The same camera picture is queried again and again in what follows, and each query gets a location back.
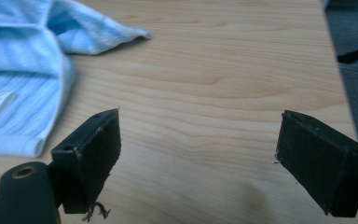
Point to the light blue striped cloth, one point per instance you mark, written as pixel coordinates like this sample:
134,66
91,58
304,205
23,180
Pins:
21,77

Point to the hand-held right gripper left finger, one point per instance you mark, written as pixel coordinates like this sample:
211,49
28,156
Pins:
88,155

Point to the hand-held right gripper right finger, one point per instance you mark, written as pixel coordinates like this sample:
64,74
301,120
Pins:
317,158

